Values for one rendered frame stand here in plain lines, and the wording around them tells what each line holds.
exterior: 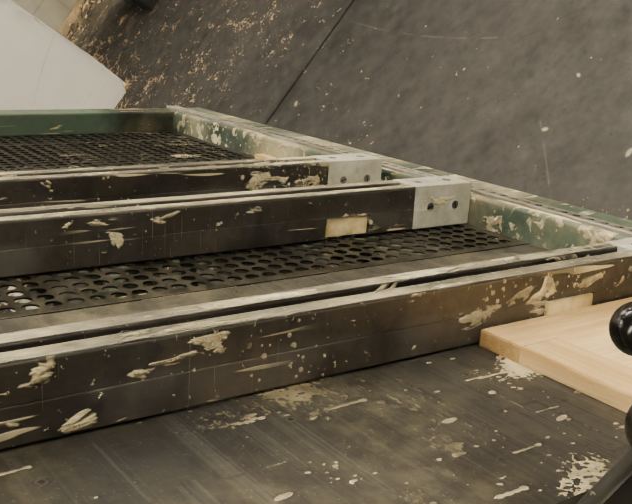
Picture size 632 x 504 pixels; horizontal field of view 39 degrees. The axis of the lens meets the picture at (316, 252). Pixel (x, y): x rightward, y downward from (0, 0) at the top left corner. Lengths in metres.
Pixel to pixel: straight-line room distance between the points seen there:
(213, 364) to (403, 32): 2.81
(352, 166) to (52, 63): 3.32
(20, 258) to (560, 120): 1.97
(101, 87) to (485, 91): 2.46
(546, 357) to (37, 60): 4.11
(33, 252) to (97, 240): 0.08
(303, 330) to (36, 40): 4.06
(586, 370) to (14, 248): 0.67
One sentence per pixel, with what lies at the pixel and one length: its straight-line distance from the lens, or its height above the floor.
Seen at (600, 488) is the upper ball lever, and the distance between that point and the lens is 0.54.
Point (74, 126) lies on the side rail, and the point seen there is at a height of 1.12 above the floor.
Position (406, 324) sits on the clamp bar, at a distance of 0.91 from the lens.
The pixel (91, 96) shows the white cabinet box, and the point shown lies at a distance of 4.93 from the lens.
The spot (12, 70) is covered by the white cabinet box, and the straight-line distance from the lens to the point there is 4.81.
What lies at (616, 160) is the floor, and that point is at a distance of 2.63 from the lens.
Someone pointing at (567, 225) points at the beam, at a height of 0.90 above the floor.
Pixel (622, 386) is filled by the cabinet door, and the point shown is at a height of 1.23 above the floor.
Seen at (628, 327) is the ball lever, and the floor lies 1.45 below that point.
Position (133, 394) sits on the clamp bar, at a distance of 0.76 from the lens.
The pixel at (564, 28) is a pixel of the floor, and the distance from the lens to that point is 3.03.
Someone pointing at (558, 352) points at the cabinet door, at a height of 1.21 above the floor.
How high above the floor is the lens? 1.99
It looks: 39 degrees down
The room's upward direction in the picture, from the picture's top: 57 degrees counter-clockwise
